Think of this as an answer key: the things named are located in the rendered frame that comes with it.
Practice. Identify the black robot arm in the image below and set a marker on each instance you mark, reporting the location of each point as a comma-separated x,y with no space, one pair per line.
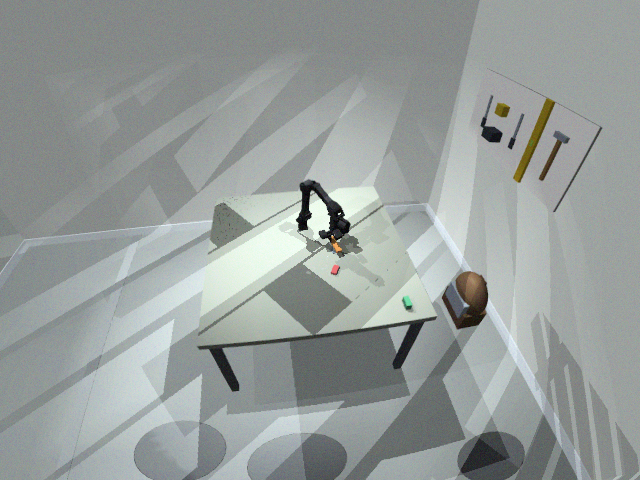
333,207

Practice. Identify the small green block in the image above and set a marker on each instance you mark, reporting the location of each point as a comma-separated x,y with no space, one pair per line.
407,302

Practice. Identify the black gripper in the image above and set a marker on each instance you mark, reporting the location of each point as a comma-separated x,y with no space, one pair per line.
323,234

